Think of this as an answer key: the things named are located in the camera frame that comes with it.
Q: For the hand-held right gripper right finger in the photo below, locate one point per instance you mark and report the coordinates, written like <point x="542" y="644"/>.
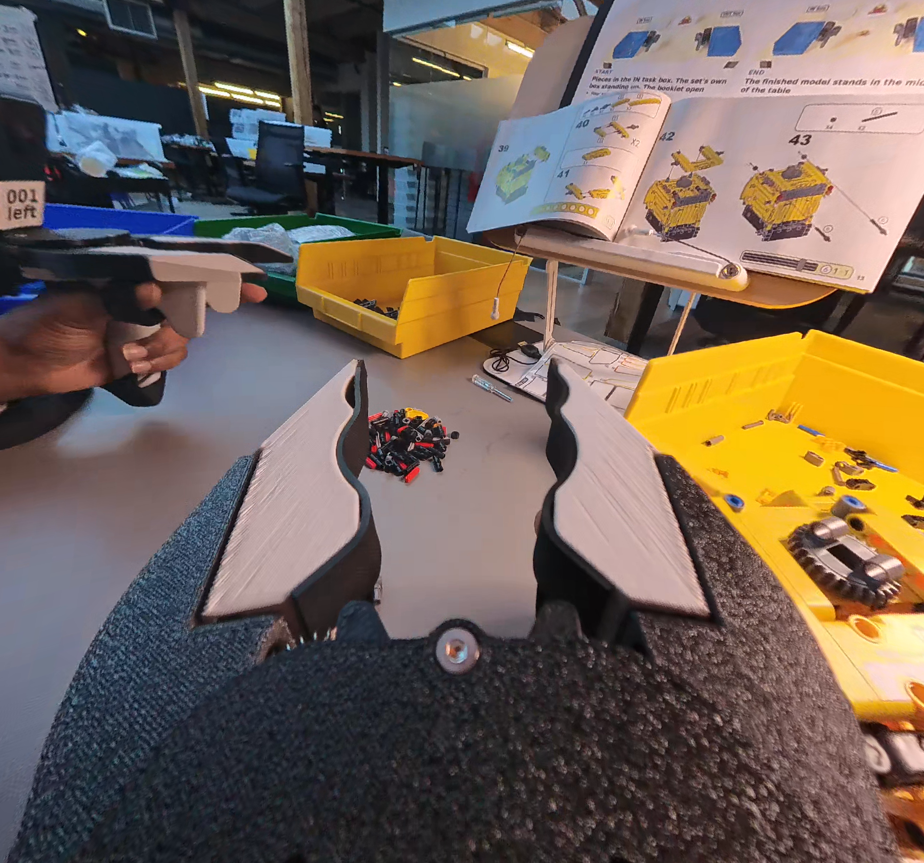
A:
<point x="621" y="516"/>

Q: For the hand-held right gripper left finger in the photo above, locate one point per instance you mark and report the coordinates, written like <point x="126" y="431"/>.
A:
<point x="289" y="516"/>

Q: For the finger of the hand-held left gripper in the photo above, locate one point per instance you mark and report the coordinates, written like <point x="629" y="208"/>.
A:
<point x="202" y="268"/>

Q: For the grey desk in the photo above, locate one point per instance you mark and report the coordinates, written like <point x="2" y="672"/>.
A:
<point x="144" y="480"/>

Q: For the person's left hand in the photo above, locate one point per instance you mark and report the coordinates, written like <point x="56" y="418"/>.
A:
<point x="58" y="343"/>

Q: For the blue plastic bin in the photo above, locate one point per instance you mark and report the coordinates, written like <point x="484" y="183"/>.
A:
<point x="108" y="217"/>

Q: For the clear plastic bag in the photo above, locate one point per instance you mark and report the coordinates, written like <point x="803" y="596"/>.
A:
<point x="252" y="237"/>

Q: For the yellow bin with divider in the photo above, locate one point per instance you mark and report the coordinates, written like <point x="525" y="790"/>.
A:
<point x="686" y="401"/>

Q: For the pile of black red pins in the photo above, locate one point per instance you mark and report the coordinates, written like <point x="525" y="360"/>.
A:
<point x="404" y="444"/>

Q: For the black mesh office chair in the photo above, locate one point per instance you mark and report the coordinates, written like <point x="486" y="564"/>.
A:
<point x="281" y="156"/>

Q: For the white sticker sheet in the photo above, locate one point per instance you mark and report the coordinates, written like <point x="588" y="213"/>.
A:
<point x="592" y="361"/>

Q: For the green plastic bin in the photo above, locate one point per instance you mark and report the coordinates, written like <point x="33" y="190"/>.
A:
<point x="361" y="226"/>

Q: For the heap of dark grey plates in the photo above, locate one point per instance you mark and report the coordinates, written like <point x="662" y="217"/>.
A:
<point x="375" y="307"/>

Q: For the dark background table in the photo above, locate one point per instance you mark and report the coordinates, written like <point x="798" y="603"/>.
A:
<point x="361" y="154"/>

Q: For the dark grey gear piece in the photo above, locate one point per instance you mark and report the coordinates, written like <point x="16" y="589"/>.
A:
<point x="816" y="553"/>

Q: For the heap of assorted small parts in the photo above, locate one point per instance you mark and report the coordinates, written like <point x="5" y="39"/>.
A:
<point x="859" y="459"/>

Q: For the yellow plastic bin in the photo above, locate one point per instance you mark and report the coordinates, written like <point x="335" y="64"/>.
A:
<point x="447" y="278"/>

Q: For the open instruction booklet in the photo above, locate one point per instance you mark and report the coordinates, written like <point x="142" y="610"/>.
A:
<point x="722" y="120"/>

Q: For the thin wooden post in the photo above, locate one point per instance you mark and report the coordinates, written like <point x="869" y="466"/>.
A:
<point x="189" y="69"/>

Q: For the white printed wall paper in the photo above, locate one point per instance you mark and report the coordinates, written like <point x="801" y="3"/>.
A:
<point x="21" y="55"/>

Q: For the white wall air vent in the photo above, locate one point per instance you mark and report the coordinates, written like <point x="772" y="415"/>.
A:
<point x="130" y="15"/>

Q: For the thick wooden post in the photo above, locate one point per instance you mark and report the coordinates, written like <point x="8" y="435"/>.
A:
<point x="296" y="26"/>

